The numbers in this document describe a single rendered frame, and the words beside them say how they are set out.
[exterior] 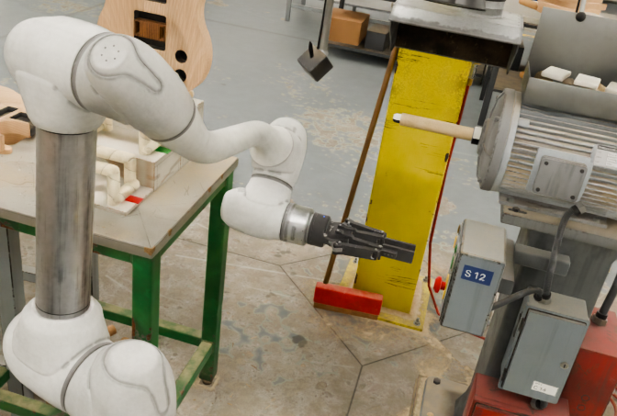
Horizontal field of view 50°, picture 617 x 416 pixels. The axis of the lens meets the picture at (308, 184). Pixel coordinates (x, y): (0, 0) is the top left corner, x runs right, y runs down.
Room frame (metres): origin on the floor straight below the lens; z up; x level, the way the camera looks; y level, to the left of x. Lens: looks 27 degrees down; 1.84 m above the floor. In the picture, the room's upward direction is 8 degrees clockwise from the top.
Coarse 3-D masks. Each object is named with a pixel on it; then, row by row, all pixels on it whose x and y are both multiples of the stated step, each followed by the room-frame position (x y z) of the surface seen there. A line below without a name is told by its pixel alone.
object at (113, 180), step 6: (108, 174) 1.46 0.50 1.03; (114, 174) 1.46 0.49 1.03; (108, 180) 1.46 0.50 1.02; (114, 180) 1.46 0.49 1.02; (108, 186) 1.46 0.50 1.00; (114, 186) 1.46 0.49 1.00; (108, 192) 1.46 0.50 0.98; (114, 192) 1.46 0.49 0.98; (108, 198) 1.46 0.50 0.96; (108, 204) 1.46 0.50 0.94; (114, 204) 1.46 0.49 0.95
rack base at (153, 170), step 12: (108, 132) 1.73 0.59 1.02; (120, 132) 1.74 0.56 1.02; (132, 132) 1.75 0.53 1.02; (108, 144) 1.65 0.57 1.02; (120, 144) 1.66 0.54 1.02; (132, 144) 1.67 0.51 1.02; (96, 156) 1.62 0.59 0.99; (144, 156) 1.61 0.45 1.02; (156, 156) 1.62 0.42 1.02; (168, 156) 1.66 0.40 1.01; (180, 156) 1.74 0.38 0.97; (120, 168) 1.61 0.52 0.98; (144, 168) 1.59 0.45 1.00; (156, 168) 1.60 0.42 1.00; (168, 168) 1.66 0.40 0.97; (144, 180) 1.59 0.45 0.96; (156, 180) 1.60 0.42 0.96
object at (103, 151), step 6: (96, 144) 1.58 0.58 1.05; (96, 150) 1.56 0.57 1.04; (102, 150) 1.56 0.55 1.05; (108, 150) 1.56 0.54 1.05; (114, 150) 1.56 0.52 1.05; (102, 156) 1.56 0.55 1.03; (108, 156) 1.55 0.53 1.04; (114, 156) 1.55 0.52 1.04; (120, 156) 1.55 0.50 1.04; (126, 156) 1.55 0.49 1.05; (132, 156) 1.55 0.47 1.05; (120, 162) 1.55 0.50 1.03
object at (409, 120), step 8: (400, 120) 1.56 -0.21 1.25; (408, 120) 1.55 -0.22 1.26; (416, 120) 1.55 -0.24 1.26; (424, 120) 1.55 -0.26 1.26; (432, 120) 1.55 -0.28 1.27; (416, 128) 1.55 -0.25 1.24; (424, 128) 1.54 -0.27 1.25; (432, 128) 1.54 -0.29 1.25; (440, 128) 1.54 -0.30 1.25; (448, 128) 1.53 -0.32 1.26; (456, 128) 1.53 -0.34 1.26; (464, 128) 1.53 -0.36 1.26; (472, 128) 1.54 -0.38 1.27; (456, 136) 1.53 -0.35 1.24; (464, 136) 1.52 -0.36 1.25
